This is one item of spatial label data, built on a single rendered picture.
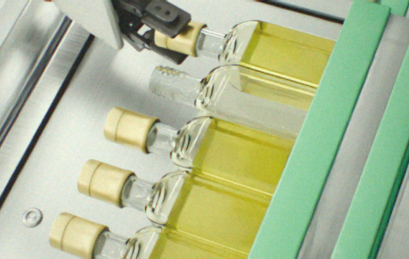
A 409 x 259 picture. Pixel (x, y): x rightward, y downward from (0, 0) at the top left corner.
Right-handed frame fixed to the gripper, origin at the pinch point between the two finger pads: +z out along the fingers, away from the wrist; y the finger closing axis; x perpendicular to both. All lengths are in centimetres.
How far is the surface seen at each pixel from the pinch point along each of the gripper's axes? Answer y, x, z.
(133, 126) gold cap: 1.8, -11.2, 4.8
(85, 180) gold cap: 1.3, -17.8, 4.4
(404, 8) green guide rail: 4.3, 12.1, 19.2
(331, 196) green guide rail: 13.3, -11.7, 26.5
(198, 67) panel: -12.5, 4.0, -1.3
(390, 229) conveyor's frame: 15.1, -12.2, 31.7
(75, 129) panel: -12.5, -10.0, -7.8
